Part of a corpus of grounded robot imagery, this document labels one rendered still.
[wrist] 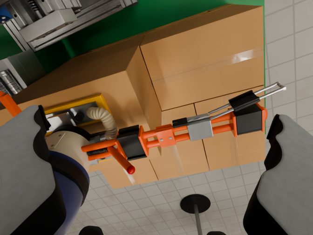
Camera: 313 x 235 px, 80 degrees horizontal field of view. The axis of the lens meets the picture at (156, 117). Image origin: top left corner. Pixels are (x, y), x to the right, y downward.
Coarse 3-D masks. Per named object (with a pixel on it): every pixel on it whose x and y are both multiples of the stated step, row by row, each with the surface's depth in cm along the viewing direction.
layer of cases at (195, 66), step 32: (160, 32) 114; (192, 32) 92; (224, 32) 91; (256, 32) 91; (64, 64) 126; (160, 64) 100; (192, 64) 100; (224, 64) 99; (256, 64) 99; (160, 96) 110; (192, 96) 109; (224, 96) 109; (160, 160) 137; (192, 160) 136; (224, 160) 136; (256, 160) 135
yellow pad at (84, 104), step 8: (96, 96) 65; (64, 104) 67; (72, 104) 66; (80, 104) 66; (88, 104) 66; (96, 104) 66; (104, 104) 66; (48, 112) 68; (56, 112) 68; (64, 112) 68; (72, 112) 67; (80, 112) 67; (80, 120) 66; (88, 120) 69; (96, 120) 70
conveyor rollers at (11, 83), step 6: (0, 72) 104; (6, 72) 106; (6, 78) 106; (12, 78) 108; (0, 84) 110; (12, 84) 108; (0, 90) 111; (6, 90) 113; (12, 90) 110; (18, 90) 111; (0, 102) 117
